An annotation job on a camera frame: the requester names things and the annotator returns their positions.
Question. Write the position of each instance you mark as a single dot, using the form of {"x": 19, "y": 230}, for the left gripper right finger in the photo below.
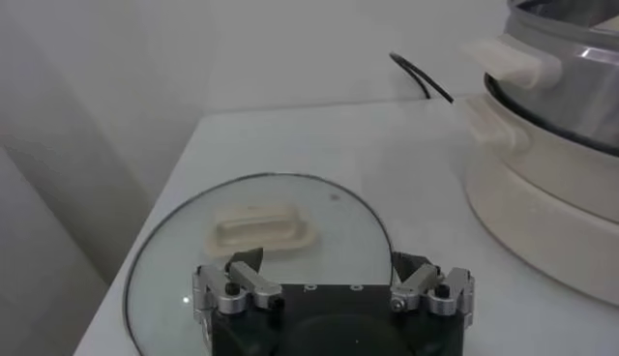
{"x": 421, "y": 287}

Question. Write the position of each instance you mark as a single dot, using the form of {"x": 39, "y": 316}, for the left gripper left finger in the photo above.
{"x": 242, "y": 283}

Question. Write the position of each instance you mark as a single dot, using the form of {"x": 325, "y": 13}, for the round glass pot lid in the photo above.
{"x": 169, "y": 271}

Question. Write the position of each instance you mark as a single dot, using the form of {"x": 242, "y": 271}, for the stainless steel steamer basket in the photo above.
{"x": 580, "y": 87}

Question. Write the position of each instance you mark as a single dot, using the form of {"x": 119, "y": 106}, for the cream electric cooking pot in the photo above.
{"x": 556, "y": 217}

